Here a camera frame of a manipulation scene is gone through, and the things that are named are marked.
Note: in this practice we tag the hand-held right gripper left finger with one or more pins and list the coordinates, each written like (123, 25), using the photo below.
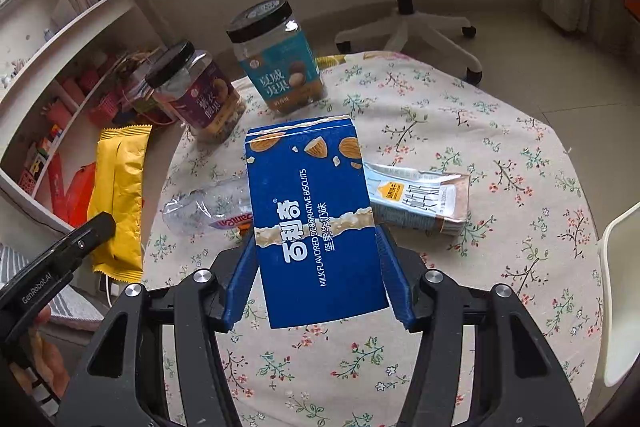
(240, 279)

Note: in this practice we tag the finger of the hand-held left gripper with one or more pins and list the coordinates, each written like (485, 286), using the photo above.
(85, 237)

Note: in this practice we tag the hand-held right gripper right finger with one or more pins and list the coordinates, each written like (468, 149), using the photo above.
(395, 277)

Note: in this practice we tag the yellow snack packet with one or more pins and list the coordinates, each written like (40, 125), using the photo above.
(120, 187)

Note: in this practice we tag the blue biscuit box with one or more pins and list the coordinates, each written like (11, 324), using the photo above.
(320, 207)

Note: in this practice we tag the white plastic bin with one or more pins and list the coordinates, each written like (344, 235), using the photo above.
(622, 287)

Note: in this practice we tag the person's left hand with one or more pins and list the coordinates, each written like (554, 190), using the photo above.
(50, 372)

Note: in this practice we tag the red bag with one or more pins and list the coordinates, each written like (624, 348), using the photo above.
(77, 194)

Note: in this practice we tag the grey striped cloth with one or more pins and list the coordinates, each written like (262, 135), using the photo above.
(75, 309)

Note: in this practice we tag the clear plastic bottle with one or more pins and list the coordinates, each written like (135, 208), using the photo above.
(210, 207)

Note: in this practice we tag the blue milk carton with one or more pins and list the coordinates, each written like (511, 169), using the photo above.
(420, 197)

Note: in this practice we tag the paper gift bags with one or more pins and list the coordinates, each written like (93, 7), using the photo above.
(145, 92)

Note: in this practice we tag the purple label nut jar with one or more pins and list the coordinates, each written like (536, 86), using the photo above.
(200, 99)

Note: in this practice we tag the white curved bookshelf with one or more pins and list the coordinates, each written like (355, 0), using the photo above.
(85, 32)

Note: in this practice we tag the blue label nut jar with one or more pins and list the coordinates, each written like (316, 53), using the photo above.
(280, 67)

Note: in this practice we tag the orange box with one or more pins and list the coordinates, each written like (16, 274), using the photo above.
(634, 2)

